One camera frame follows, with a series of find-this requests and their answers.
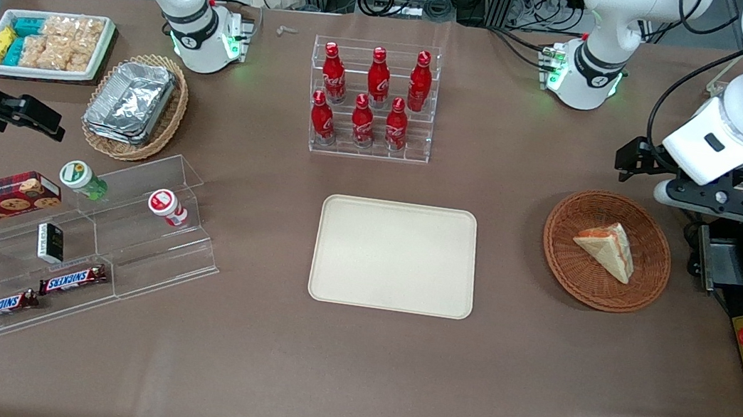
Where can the beige rectangular tray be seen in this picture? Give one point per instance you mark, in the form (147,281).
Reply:
(394,254)

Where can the grey metal bracket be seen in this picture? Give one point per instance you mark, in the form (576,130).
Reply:
(719,263)

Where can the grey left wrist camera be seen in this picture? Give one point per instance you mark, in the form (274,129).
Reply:
(671,193)

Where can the red cola bottle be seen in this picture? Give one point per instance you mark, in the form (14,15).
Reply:
(321,119)
(333,78)
(419,84)
(362,122)
(396,126)
(378,80)

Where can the small clear plastic scrap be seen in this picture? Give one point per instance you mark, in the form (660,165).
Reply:
(287,30)

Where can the clear acrylic bottle rack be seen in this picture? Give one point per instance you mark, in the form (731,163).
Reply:
(415,146)

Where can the triangular sandwich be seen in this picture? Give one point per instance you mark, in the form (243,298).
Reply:
(606,250)

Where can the Snickers chocolate bar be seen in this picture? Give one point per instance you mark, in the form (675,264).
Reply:
(73,279)
(3,306)

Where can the small black white box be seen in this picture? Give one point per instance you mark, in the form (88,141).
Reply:
(50,242)

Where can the aluminium foil tray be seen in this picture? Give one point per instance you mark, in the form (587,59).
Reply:
(131,98)

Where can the red capped small bottle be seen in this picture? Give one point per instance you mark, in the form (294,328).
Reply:
(165,205)

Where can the clear acrylic tiered stand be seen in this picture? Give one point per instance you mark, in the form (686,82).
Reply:
(149,258)

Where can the round brown wicker basket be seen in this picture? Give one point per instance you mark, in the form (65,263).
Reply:
(570,278)

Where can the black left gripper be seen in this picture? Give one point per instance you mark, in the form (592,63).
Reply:
(644,157)

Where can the yellow snack packet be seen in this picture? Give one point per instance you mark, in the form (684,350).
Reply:
(0,45)

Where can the clear rice cracker bag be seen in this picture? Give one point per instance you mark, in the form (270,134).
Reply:
(86,45)
(40,54)
(61,28)

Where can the green capped small bottle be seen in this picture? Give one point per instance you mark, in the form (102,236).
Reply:
(81,179)

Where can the teal snack packet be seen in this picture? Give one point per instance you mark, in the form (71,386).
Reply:
(29,26)
(14,52)

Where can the oval tan wicker basket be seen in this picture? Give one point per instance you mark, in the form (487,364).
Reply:
(167,128)

